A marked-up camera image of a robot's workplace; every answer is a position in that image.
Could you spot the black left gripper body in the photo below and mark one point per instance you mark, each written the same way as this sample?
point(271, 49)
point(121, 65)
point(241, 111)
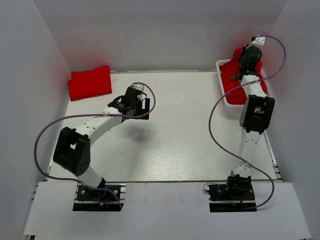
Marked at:
point(136, 107)

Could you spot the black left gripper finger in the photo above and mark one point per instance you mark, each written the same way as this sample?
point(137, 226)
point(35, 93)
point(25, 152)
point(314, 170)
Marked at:
point(136, 117)
point(144, 109)

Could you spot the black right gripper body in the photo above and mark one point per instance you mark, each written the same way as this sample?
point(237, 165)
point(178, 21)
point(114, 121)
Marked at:
point(241, 59)

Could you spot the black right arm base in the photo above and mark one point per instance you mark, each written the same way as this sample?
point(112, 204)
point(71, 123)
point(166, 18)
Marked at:
point(235, 196)

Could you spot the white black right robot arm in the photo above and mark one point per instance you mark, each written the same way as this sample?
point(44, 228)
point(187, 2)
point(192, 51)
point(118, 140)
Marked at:
point(258, 108)

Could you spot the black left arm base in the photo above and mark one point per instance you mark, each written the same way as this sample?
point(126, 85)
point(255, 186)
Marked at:
point(87, 200)

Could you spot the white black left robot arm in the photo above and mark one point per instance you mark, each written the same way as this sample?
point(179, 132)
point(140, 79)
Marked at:
point(73, 148)

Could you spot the red t-shirts in basket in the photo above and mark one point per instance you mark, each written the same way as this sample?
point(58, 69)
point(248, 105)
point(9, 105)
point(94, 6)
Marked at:
point(228, 73)

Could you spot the white plastic basket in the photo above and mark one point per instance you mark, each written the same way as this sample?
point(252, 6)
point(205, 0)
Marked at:
point(221, 82)

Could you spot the folded red t-shirt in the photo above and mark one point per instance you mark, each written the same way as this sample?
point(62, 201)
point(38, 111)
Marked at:
point(90, 83)

